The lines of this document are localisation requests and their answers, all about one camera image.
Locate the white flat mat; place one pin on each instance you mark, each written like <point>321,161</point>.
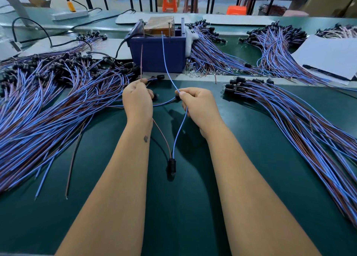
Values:
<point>239,20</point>
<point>109,48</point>
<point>157,18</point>

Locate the brown cardboard block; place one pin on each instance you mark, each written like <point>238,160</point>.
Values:
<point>159,26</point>

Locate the person's left hand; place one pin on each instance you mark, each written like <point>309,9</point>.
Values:
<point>138,103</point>

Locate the open cardboard box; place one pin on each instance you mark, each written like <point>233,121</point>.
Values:
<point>38,2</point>

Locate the person's right forearm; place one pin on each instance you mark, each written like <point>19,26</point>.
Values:
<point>256,200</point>

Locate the white plastic device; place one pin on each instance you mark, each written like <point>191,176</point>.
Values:
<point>8,49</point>

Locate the black pen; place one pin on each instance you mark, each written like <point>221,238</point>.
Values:
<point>324,73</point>

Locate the pink plastic stool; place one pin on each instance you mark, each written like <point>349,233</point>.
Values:
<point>295,13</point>

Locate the white power strip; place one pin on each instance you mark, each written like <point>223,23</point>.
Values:
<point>71,15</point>

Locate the orange plug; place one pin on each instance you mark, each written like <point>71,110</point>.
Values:
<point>71,6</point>

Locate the person's right hand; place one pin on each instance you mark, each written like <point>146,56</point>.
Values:
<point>199,111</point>

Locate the blue plastic tester box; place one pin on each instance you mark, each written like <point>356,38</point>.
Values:
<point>153,55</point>

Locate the person's left forearm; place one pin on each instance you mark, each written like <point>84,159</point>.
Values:
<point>106,200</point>

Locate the white paper sheet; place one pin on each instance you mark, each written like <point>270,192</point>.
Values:
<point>330,56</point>

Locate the orange plastic stool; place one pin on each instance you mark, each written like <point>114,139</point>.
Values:
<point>169,1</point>
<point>236,10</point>

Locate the grey metal pole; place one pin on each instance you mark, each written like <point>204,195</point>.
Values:
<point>14,1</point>

